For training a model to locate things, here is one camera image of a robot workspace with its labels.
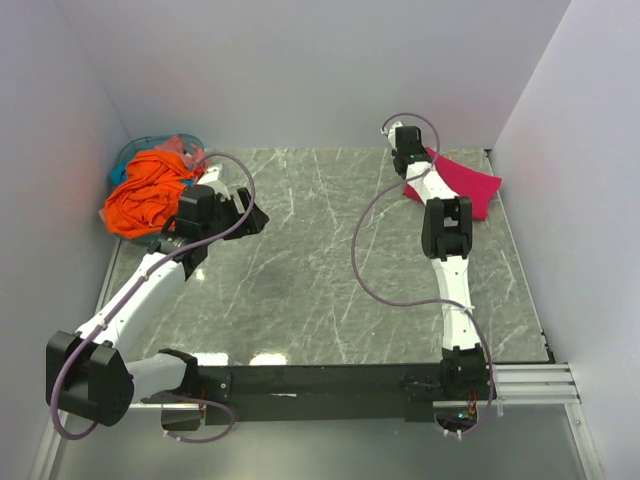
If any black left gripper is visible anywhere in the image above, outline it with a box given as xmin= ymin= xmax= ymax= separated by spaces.
xmin=202 ymin=187 xmax=269 ymax=244

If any red t shirt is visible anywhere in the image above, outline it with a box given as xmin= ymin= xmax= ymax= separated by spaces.
xmin=403 ymin=155 xmax=502 ymax=221

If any orange t shirt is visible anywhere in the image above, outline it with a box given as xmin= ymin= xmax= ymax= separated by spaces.
xmin=103 ymin=150 xmax=196 ymax=240

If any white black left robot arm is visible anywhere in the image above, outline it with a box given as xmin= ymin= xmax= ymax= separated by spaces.
xmin=46 ymin=185 xmax=269 ymax=439

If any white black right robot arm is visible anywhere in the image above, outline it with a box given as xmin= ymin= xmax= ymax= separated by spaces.
xmin=387 ymin=121 xmax=488 ymax=399

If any pink t shirt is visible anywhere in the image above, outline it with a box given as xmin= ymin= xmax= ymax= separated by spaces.
xmin=153 ymin=134 xmax=209 ymax=171

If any teal plastic laundry basket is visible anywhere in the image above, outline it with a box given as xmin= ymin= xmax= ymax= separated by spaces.
xmin=100 ymin=134 xmax=206 ymax=244

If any blue garment in basket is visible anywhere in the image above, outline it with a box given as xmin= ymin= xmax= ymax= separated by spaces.
xmin=109 ymin=163 xmax=127 ymax=187

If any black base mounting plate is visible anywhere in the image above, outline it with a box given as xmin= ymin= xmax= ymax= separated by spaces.
xmin=194 ymin=363 xmax=499 ymax=432

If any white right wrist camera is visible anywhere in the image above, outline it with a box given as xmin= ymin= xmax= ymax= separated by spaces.
xmin=380 ymin=126 xmax=395 ymax=138

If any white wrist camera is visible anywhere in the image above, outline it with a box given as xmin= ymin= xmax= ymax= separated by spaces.
xmin=197 ymin=165 xmax=229 ymax=196
xmin=380 ymin=126 xmax=395 ymax=138

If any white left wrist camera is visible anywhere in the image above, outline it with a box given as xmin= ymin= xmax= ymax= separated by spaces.
xmin=197 ymin=165 xmax=229 ymax=196

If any aluminium frame rail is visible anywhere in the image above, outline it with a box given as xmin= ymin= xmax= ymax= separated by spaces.
xmin=52 ymin=364 xmax=582 ymax=410

